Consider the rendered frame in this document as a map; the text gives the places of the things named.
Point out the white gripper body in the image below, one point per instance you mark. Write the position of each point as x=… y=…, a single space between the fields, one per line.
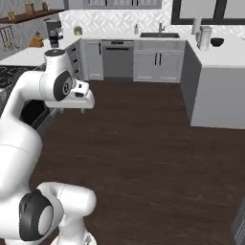
x=71 y=102

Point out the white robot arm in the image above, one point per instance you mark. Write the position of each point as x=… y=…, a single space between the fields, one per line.
x=19 y=150

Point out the grey sink cupboard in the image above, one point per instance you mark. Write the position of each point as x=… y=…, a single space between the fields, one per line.
x=158 y=62

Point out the dark sink basin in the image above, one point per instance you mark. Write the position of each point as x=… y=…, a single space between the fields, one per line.
x=159 y=35

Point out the grey cupboard run with drawers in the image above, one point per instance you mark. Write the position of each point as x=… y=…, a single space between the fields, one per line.
x=92 y=59

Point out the grey dishwasher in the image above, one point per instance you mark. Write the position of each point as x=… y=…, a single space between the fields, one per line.
x=118 y=60

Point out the black hob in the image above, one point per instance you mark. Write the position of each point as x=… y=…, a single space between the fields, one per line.
x=12 y=76

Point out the orange brown knife block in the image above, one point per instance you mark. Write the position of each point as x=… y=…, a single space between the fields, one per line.
x=36 y=41

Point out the black coffee machine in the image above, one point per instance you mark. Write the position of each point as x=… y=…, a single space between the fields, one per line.
x=55 y=33

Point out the small green plant pot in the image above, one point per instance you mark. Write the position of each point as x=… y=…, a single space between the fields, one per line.
x=78 y=31

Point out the brown wooden shelf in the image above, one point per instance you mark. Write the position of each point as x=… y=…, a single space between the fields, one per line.
x=28 y=17

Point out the white soap dispenser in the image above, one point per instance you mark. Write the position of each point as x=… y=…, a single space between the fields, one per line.
x=136 y=29

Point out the small brown jar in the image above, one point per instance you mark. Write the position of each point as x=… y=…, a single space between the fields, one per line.
x=45 y=6

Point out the small tan jar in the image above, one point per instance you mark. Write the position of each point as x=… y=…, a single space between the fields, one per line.
x=11 y=15

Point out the silver tap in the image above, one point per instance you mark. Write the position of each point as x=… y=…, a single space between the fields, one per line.
x=161 y=28

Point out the grey kitchen island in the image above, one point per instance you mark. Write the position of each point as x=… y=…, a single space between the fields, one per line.
x=217 y=86

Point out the white paper towel roll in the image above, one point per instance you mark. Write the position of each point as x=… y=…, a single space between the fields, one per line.
x=196 y=25

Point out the white canister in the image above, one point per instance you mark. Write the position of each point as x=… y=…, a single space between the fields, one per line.
x=205 y=38

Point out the black bowl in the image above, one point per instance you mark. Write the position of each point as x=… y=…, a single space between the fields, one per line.
x=217 y=41

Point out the black framed window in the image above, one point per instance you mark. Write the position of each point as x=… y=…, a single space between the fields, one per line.
x=220 y=11

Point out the hanging utensils rail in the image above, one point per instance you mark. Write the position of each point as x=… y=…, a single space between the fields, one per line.
x=7 y=38

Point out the grey wall cupboards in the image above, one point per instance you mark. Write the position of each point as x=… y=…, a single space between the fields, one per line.
x=121 y=3

